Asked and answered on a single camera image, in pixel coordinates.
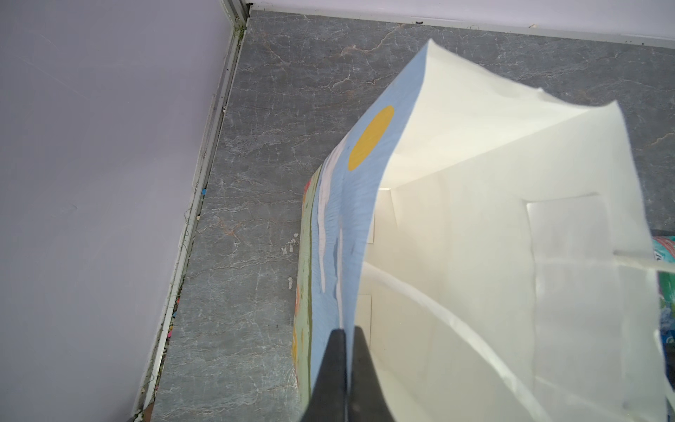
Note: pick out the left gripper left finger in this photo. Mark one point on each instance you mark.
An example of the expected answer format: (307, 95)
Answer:
(328, 399)

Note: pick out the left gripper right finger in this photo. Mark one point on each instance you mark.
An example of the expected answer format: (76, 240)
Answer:
(366, 401)

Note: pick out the illustrated paper gift bag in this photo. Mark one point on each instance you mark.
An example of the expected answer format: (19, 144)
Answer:
(491, 242)

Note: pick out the Fox's mint blossom candy bag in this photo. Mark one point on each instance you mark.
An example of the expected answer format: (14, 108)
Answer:
(664, 251)

